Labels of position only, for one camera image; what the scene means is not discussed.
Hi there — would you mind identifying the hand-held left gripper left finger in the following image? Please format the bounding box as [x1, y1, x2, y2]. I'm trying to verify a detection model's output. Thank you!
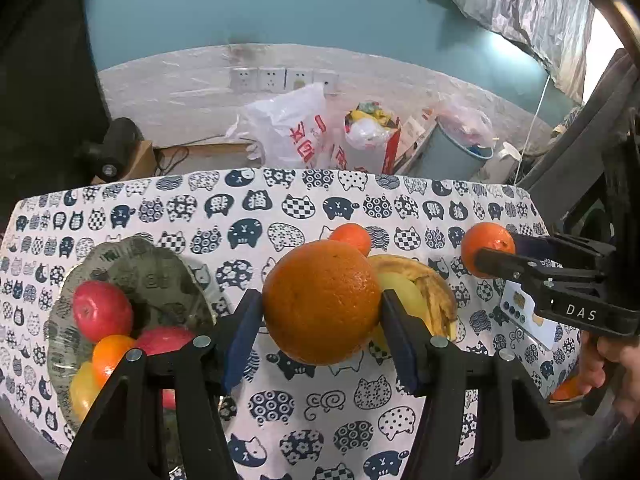
[59, 290, 265, 480]

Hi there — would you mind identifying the black metal stand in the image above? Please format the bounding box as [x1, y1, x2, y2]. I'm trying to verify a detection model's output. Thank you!
[600, 125, 640, 261]

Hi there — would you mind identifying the white and red cardboard box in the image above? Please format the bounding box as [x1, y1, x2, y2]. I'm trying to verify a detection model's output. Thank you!
[395, 110, 436, 173]

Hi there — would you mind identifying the clear plastic bin liner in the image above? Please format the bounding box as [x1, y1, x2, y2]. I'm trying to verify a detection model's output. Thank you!
[434, 100, 497, 148]

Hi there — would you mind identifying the small tangerine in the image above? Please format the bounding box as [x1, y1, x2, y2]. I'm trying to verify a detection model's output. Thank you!
[330, 223, 372, 257]
[92, 335, 137, 387]

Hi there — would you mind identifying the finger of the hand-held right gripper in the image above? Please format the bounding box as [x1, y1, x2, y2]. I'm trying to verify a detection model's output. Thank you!
[472, 247, 557, 295]
[511, 233, 615, 273]

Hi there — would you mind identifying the cat print tablecloth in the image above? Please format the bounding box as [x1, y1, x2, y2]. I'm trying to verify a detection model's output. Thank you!
[0, 167, 583, 480]

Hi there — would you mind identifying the large orange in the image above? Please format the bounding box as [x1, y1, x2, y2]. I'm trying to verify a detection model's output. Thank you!
[262, 240, 383, 366]

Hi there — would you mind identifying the green patterned plate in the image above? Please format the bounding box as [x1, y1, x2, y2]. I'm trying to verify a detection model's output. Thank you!
[47, 236, 222, 436]

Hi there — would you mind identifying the black cable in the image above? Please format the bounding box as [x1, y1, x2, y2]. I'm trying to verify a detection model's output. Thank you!
[152, 145, 191, 176]

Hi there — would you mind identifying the red apple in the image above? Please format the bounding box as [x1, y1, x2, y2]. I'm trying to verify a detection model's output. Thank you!
[132, 326, 198, 408]
[72, 280, 135, 343]

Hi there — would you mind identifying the black cloth panel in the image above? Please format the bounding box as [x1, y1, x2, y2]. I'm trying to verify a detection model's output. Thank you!
[0, 0, 113, 211]

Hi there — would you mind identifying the dark hanging cloth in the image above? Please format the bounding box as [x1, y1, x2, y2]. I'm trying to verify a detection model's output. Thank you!
[520, 50, 640, 201]

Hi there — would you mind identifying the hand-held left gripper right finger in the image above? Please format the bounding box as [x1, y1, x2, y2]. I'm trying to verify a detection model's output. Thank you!
[380, 289, 551, 480]

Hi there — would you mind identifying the black round speaker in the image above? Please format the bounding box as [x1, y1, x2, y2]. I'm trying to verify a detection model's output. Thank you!
[75, 117, 143, 183]

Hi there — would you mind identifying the medium orange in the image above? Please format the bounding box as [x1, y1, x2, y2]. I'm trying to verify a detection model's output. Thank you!
[460, 222, 516, 277]

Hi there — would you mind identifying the white wall socket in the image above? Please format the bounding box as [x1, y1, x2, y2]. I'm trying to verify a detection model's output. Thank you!
[230, 67, 259, 92]
[258, 66, 287, 92]
[313, 71, 339, 95]
[286, 68, 314, 92]

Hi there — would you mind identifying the yellow lemon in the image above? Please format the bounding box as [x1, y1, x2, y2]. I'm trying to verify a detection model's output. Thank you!
[70, 360, 104, 423]

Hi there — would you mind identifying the white plastic bag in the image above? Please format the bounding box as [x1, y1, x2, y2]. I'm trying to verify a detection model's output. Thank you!
[226, 82, 351, 169]

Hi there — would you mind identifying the white cable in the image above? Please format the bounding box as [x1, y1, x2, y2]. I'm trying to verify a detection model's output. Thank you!
[520, 77, 551, 176]

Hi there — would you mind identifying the grey blue trash bin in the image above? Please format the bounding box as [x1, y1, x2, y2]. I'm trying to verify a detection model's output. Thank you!
[417, 120, 496, 181]

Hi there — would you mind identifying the person's right hand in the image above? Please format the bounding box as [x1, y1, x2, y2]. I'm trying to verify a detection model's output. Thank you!
[575, 332, 640, 423]

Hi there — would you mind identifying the silver curtain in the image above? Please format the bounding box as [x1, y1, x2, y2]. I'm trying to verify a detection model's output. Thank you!
[450, 0, 596, 106]

